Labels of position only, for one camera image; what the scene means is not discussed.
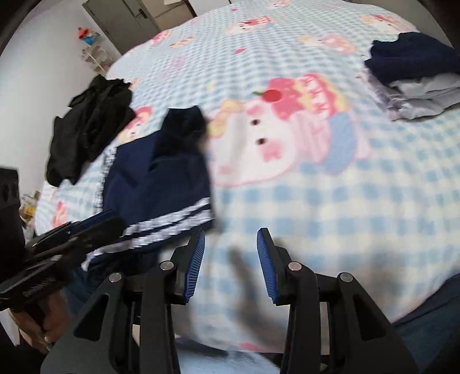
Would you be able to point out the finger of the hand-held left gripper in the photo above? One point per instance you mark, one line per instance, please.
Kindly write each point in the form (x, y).
(39, 278)
(94, 226)

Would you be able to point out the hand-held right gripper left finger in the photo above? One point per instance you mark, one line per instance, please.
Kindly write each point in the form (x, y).
(193, 268)

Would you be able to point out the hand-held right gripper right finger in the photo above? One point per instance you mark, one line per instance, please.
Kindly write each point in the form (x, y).
(266, 268)

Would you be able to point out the navy white-striped garment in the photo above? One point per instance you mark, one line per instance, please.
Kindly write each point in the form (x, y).
(158, 187)

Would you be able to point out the person's left hand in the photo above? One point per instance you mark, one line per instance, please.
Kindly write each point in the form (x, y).
(50, 320)

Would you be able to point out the small yellow jar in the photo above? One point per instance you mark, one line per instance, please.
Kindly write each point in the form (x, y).
(29, 209)

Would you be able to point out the blue checked printed blanket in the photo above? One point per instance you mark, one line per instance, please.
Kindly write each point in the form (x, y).
(323, 201)

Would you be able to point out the black garment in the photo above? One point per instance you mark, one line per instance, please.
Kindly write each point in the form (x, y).
(90, 126)

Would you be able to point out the white rack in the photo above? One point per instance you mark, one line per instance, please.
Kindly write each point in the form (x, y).
(96, 57)

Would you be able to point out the person's blue jeans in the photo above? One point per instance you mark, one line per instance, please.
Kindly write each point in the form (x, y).
(431, 323)

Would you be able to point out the colourful toy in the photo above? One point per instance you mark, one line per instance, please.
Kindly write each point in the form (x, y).
(87, 35)

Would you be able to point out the grey door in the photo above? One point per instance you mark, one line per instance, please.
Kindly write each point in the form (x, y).
(118, 21)

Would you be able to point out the folded grey garment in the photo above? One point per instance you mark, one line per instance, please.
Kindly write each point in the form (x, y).
(420, 101)

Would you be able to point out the folded navy garment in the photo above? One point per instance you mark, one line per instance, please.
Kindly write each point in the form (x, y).
(406, 57)

